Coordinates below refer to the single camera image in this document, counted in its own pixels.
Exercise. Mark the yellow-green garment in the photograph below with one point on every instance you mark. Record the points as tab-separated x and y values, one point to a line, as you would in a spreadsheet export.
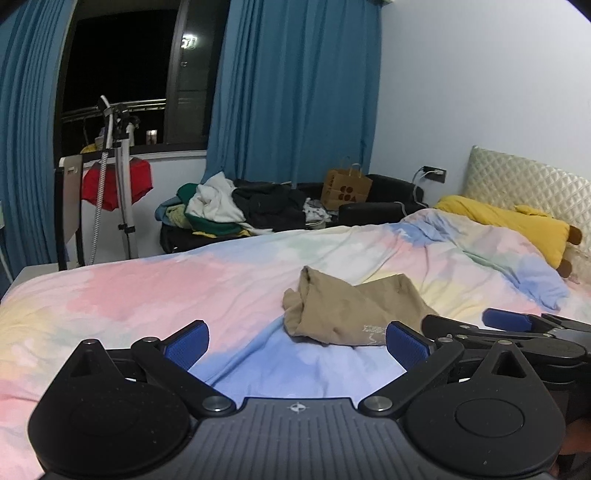
178	217

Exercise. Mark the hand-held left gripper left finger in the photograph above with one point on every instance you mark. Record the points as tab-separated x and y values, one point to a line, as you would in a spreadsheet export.
184	345

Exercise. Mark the grey-blue garment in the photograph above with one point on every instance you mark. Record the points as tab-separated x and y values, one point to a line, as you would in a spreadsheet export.
165	210

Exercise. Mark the black sofa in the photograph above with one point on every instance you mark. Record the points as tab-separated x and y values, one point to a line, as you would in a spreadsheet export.
383	194

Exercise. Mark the green garment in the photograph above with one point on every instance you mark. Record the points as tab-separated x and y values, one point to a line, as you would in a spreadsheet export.
187	190

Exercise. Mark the dark window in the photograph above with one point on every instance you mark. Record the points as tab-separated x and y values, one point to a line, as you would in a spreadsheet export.
120	60

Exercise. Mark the yellow plush toy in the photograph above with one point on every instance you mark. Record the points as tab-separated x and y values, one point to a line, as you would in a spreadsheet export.
508	221

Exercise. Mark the patterned white cloth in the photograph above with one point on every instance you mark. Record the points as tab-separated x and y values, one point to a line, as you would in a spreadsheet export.
316	212

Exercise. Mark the garment steamer stand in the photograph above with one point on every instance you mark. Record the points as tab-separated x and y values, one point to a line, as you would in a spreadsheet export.
123	203

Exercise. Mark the tan t-shirt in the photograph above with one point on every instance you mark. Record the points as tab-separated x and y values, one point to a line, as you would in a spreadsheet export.
351	309

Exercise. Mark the quilted cream headboard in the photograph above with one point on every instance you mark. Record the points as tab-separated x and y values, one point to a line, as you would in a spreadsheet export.
521	175

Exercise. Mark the black wall outlet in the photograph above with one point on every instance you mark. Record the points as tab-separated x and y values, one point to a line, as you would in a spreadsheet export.
436	174

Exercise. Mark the brown paper bag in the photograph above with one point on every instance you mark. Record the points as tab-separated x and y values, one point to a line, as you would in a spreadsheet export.
346	189

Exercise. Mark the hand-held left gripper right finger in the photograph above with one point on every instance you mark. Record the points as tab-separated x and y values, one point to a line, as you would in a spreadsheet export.
407	345

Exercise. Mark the red shorts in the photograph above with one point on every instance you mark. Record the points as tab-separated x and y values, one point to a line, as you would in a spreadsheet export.
138	182

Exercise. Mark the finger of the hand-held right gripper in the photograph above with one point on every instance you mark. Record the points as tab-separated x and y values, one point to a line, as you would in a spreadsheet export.
505	319
457	328

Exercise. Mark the pastel tie-dye blanket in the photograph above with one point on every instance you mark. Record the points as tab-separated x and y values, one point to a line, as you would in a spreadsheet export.
161	295

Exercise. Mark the black wooden chair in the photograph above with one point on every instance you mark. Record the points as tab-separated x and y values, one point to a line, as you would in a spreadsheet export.
73	207

